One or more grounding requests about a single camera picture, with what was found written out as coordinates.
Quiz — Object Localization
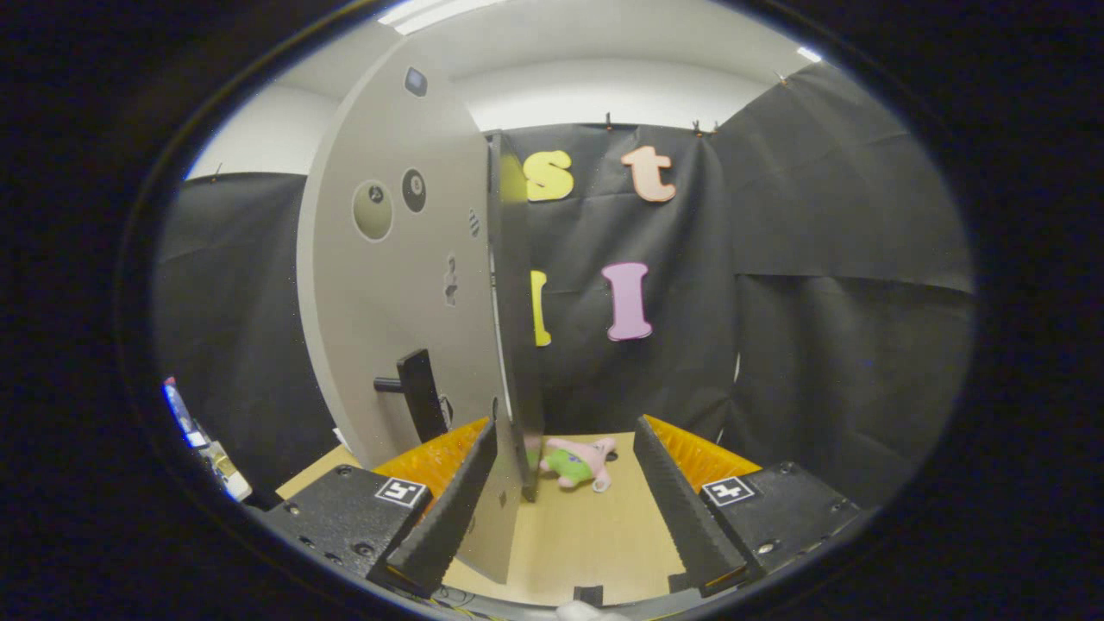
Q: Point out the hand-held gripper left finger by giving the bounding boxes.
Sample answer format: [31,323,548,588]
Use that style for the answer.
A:
[250,417,499,599]

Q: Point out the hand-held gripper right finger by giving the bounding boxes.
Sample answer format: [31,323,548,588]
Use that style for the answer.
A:
[632,414,863,598]

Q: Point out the black door handle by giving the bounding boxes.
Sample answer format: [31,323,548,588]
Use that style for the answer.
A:
[373,349,449,443]

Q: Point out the white shoe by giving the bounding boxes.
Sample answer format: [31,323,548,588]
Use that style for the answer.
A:
[556,601,630,621]

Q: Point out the dark grey shoe cabinet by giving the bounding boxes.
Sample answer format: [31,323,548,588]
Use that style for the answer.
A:
[486,129,547,503]

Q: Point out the light grey shoe cabinet door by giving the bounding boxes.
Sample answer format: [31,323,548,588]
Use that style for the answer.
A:
[296,34,523,586]

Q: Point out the pink and green plush toy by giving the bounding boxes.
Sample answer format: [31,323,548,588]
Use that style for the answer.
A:
[539,436,618,494]

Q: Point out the black backdrop cloth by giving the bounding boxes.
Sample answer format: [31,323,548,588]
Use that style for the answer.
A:
[154,62,975,510]

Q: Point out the white box with clutter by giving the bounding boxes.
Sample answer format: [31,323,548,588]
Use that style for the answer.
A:
[194,436,254,503]

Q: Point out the long ceiling light panel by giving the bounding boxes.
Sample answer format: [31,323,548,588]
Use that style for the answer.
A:
[378,0,510,35]

